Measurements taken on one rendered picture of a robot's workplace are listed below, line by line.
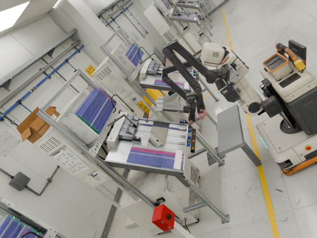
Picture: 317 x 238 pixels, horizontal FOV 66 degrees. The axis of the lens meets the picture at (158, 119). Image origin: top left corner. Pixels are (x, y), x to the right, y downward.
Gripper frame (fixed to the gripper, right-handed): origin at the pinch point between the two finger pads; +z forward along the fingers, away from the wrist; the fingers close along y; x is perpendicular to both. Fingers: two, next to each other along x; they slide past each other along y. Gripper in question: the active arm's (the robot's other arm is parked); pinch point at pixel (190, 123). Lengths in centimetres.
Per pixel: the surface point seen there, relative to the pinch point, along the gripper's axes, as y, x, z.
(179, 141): 20.2, -9.9, 8.7
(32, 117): 37, -150, -13
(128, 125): 13, -64, 2
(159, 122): -7.5, -34.4, 9.3
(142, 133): 16, -48, 8
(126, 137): 29, -61, 4
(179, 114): -27.3, -13.6, 10.1
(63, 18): -273, -272, -14
